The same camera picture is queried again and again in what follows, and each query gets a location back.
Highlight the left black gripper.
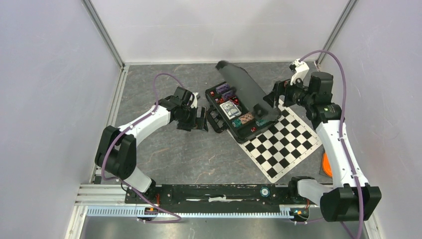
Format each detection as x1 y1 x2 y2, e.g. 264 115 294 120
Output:
177 105 208 132

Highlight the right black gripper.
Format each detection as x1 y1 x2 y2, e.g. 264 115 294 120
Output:
263 74 314 109

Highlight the green blue chip stack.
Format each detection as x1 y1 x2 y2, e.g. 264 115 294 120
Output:
256 119 269 127

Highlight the pink chip stack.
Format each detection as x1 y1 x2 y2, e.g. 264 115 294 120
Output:
238 112 254 124

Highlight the black poker set case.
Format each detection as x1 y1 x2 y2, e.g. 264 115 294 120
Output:
205 60 282 143

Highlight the teal chip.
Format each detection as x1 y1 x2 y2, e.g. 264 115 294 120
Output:
260 187 270 198
231 119 242 128

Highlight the purple chip stack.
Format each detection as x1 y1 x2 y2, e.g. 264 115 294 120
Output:
221 90 234 102
215 83 230 95

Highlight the red triangular card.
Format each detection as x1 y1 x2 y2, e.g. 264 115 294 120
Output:
229 96 240 105

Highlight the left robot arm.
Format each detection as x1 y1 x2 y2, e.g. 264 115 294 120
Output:
95 87 208 203

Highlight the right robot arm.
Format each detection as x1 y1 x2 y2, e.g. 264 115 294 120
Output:
264 72 382 222

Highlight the blue card deck in case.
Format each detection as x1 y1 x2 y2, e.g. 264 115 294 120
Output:
219 101 242 120

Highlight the black white checkered board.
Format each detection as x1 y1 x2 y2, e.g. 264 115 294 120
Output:
239 106 322 183

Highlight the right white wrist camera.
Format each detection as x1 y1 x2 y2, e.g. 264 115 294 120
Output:
289 59 310 85

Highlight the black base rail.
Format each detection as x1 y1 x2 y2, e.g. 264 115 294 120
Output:
124 184 314 214

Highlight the teal chip on rail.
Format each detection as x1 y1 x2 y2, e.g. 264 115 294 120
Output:
260 187 270 198

